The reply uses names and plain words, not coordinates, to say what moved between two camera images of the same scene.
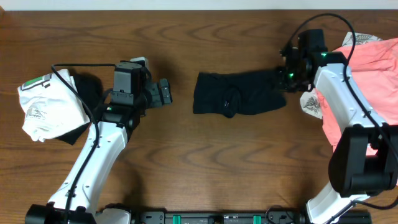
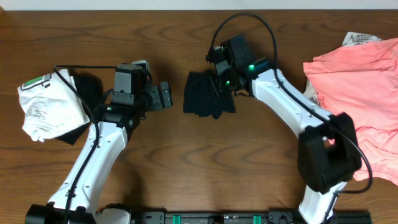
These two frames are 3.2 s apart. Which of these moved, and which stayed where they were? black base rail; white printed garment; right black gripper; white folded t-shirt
Moved: right black gripper
Stayed: white printed garment; white folded t-shirt; black base rail
